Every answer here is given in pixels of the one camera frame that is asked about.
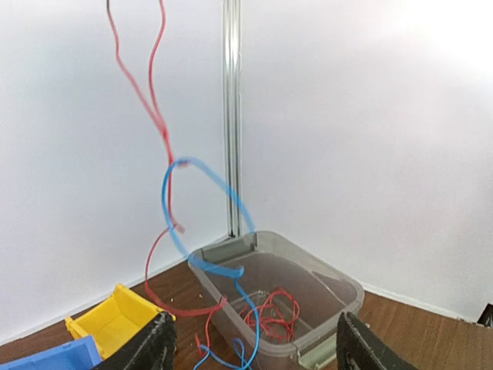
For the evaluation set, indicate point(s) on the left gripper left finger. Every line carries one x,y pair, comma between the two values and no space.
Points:
153,347

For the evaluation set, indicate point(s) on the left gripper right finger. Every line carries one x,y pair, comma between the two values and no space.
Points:
359,348

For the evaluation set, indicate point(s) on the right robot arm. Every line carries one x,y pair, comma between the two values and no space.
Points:
486,318

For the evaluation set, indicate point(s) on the yellow plastic bin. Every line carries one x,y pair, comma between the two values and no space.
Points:
114,321

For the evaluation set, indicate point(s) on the blue plastic bin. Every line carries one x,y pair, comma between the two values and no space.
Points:
79,354

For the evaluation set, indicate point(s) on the clear grey plastic container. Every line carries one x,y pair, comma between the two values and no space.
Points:
282,312

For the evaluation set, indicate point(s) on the right aluminium frame post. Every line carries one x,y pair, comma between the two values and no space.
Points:
231,91

